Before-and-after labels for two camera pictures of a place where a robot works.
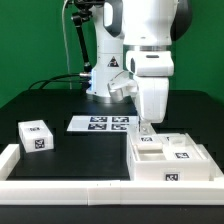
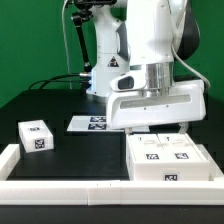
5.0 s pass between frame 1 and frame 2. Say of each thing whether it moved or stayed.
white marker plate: stayed
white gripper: moved
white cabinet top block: stayed
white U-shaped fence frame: stayed
